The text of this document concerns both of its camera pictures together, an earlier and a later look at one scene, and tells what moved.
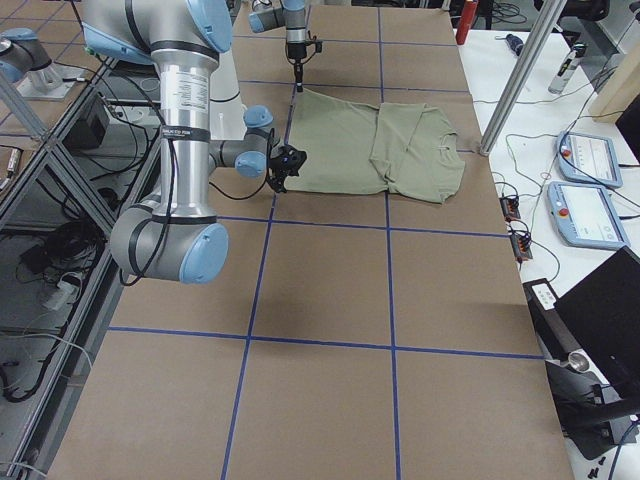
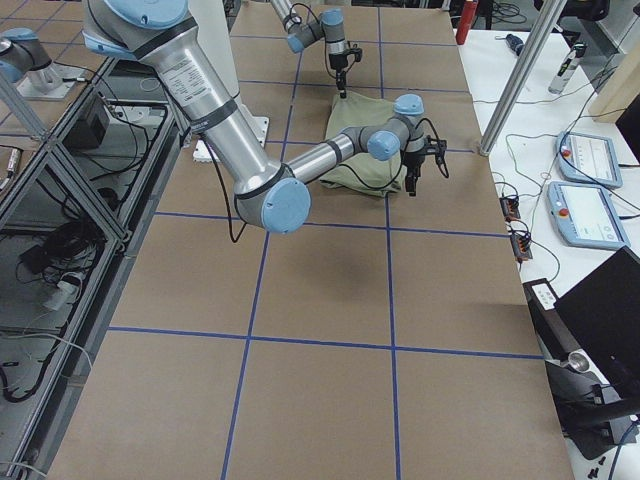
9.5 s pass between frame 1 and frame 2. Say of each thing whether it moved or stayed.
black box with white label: stayed
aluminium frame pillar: stayed
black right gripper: moved
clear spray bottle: stayed
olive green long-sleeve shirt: moved
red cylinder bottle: stayed
